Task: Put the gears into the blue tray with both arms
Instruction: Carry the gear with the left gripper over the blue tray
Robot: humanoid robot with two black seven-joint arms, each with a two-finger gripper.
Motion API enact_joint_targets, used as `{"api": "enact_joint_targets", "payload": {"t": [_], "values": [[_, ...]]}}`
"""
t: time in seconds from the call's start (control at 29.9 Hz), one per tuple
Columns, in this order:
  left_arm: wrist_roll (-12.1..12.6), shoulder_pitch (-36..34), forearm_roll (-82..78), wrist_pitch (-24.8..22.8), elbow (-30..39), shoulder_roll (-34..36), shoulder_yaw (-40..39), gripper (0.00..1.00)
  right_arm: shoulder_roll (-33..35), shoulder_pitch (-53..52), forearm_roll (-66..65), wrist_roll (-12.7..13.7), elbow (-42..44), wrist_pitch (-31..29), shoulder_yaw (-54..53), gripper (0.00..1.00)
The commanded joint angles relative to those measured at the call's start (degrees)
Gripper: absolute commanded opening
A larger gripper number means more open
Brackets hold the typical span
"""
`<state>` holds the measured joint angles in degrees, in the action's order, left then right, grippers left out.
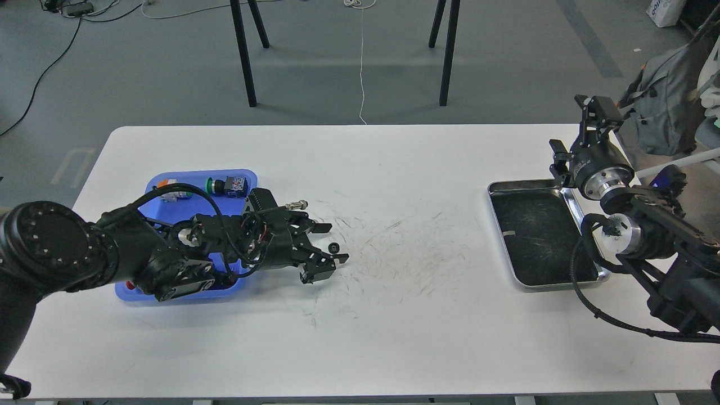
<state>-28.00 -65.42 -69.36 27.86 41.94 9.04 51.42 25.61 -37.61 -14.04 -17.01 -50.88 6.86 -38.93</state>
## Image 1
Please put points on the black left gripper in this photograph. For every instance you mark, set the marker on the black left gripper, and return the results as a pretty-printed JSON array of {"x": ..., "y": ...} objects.
[{"x": 288, "y": 245}]

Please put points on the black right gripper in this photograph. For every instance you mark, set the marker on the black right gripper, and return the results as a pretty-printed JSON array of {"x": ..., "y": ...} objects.
[{"x": 592, "y": 165}]

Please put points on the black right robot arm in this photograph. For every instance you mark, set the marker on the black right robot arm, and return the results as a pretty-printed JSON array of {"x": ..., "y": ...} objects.
[{"x": 641, "y": 231}]

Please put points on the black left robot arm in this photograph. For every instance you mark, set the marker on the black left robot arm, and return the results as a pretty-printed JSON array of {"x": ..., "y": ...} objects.
[{"x": 47, "y": 248}]

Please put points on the grey backpack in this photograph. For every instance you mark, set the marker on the grey backpack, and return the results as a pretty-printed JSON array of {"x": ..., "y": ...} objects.
[{"x": 663, "y": 103}]

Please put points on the silver metal tray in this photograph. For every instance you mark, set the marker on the silver metal tray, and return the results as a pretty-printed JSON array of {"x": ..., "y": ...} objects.
[{"x": 538, "y": 223}]

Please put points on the green black push button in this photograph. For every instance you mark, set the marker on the green black push button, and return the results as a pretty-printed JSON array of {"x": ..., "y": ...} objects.
[{"x": 231, "y": 186}]

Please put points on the white box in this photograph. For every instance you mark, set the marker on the white box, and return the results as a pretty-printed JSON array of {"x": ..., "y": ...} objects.
[{"x": 665, "y": 13}]

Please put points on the blue plastic tray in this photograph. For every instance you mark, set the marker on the blue plastic tray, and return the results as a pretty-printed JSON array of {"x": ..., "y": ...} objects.
[{"x": 181, "y": 206}]

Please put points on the orange white push button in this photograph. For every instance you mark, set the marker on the orange white push button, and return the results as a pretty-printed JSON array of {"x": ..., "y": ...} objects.
[{"x": 172, "y": 196}]

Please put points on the right black table legs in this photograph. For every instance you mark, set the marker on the right black table legs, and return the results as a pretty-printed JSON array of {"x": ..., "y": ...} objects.
[{"x": 450, "y": 43}]

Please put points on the black table legs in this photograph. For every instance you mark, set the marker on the black table legs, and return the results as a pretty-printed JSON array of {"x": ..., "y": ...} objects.
[
  {"x": 450, "y": 43},
  {"x": 242, "y": 44}
]

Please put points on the left black table legs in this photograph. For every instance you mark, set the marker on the left black table legs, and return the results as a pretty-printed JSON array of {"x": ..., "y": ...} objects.
[{"x": 242, "y": 44}]

